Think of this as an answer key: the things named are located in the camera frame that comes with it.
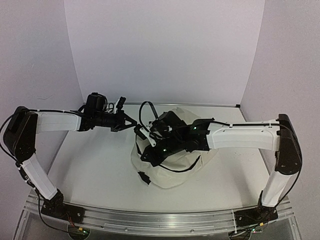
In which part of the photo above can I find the beige canvas student bag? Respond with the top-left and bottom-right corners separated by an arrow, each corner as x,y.
130,107 -> 218,189

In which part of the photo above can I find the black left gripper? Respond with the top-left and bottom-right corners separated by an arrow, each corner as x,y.
93,108 -> 137,132

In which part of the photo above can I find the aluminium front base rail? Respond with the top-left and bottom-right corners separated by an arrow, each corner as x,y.
23,192 -> 296,232

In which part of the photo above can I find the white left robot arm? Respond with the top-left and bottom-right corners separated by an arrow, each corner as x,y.
0,92 -> 137,218

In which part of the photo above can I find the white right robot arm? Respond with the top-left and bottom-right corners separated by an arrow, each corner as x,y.
131,108 -> 303,226

